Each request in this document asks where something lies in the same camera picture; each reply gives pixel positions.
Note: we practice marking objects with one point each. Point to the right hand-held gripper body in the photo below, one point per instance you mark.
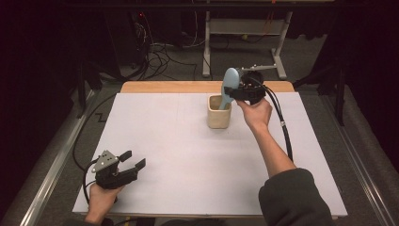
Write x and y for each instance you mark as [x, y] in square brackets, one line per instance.
[252, 88]

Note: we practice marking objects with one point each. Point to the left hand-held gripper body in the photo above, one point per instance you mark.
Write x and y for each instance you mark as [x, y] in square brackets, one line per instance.
[111, 175]

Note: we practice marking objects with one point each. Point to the light blue rice scoop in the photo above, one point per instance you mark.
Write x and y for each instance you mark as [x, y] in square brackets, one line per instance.
[230, 80]

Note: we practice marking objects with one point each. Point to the beige square ceramic cup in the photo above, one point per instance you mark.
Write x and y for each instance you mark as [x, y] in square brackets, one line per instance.
[218, 121]

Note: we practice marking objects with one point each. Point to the person's left hand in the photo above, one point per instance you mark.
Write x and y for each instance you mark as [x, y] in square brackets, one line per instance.
[102, 201]

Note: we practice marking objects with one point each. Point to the person's right hand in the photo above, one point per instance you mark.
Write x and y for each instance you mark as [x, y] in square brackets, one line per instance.
[257, 114]

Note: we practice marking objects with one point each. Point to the white paper sheet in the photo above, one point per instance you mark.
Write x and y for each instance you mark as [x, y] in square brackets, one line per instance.
[188, 172]

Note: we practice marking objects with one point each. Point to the wooden table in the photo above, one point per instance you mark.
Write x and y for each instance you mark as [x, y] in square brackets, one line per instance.
[172, 87]

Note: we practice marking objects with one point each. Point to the dark metal stand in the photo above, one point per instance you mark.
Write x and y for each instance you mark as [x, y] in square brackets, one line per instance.
[82, 91]
[339, 94]

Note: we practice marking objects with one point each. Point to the aluminium floor rail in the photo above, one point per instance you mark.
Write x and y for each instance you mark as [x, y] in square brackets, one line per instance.
[360, 163]
[53, 169]

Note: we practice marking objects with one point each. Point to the white metal stand frame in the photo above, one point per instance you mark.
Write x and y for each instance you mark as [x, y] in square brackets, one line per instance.
[244, 26]

